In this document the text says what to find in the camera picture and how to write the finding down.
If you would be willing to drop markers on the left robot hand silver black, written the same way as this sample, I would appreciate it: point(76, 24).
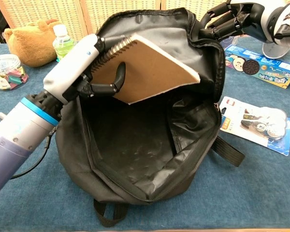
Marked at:
point(70, 65)

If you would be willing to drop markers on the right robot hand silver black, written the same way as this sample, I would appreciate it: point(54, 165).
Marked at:
point(253, 17)

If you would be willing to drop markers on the brown spiral kraft notebook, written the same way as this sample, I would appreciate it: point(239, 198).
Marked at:
point(154, 67)

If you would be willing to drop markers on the black fabric backpack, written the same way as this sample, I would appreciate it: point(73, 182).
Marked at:
point(125, 145)

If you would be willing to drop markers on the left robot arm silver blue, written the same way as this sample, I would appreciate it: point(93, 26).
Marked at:
point(14, 137)

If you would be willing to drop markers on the small bottle with green label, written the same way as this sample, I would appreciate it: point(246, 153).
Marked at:
point(62, 46)

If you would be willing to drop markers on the brown capybara plush toy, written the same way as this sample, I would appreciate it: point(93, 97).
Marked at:
point(31, 41)

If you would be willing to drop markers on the blue Oreo box cartoon faces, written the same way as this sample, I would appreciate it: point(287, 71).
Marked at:
point(261, 67)

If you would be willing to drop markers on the clear jar of binder clips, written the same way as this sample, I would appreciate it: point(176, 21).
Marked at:
point(4, 72)

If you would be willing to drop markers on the woven wicker folding screen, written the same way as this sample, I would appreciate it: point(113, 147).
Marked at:
point(26, 12)

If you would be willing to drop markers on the blue felt table cover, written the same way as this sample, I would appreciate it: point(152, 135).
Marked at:
point(232, 193)

